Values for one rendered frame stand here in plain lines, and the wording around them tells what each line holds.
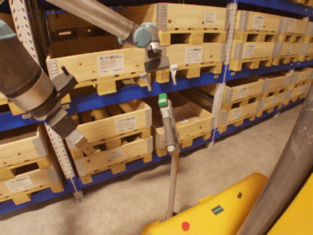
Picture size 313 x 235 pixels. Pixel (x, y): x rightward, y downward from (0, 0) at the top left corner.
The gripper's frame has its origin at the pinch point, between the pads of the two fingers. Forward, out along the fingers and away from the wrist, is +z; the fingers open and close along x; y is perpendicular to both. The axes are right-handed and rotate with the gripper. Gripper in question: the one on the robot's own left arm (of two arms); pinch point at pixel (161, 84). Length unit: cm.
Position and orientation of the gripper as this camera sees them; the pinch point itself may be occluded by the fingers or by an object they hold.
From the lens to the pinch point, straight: 95.9
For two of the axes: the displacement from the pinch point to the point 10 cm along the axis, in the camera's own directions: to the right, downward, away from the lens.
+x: -9.6, 2.2, 1.6
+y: 1.6, -0.4, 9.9
